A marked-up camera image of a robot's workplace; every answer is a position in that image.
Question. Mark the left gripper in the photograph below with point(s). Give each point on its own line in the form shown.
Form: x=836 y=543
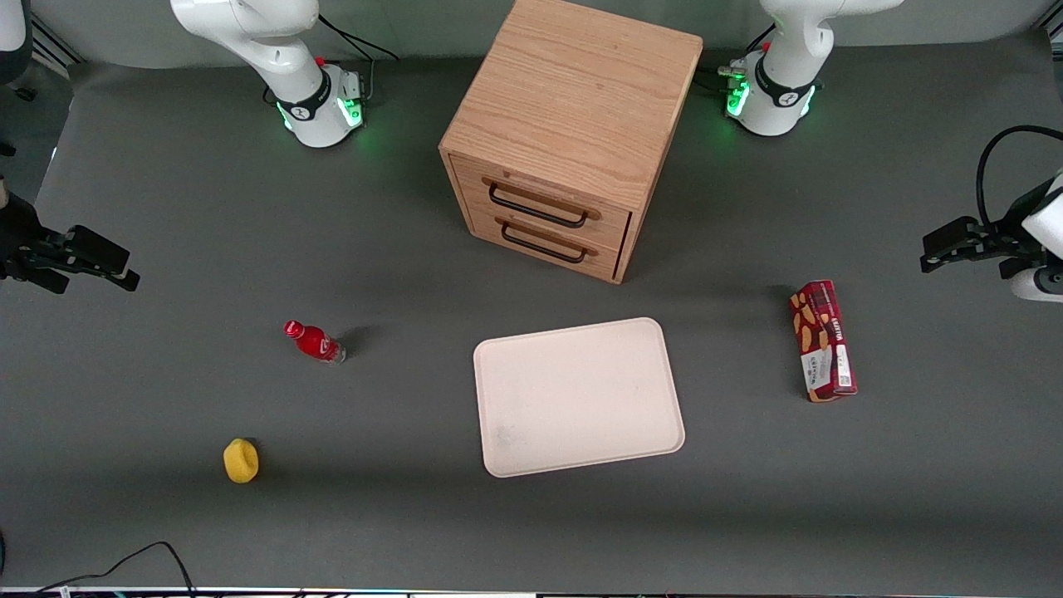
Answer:
x=1001 y=239

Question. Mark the red cookie box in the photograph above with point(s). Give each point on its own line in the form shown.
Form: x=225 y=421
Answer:
x=822 y=340

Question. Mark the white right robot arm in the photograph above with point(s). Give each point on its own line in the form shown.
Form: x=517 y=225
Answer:
x=249 y=33

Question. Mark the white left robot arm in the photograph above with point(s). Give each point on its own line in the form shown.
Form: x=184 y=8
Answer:
x=785 y=50

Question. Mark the cream rectangular tray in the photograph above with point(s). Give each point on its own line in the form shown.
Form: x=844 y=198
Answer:
x=577 y=399

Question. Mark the black stand foot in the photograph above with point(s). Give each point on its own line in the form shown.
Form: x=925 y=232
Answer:
x=25 y=94

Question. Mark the dark grey table mat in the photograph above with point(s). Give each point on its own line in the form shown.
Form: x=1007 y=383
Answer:
x=166 y=515

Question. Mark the yellow lemon toy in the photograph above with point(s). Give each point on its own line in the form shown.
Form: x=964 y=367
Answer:
x=241 y=461

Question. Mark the small red soda bottle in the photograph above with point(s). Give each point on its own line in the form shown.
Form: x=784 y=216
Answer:
x=317 y=343

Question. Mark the wooden drawer cabinet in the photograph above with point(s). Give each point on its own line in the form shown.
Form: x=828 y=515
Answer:
x=573 y=91

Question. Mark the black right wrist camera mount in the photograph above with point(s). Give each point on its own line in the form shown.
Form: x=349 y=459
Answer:
x=91 y=249

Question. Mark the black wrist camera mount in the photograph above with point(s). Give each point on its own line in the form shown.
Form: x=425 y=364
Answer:
x=91 y=249
x=951 y=241

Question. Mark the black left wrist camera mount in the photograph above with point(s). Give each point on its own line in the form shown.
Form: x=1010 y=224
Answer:
x=951 y=241

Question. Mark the grey metal frame rail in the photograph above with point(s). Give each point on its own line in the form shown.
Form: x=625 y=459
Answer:
x=54 y=43

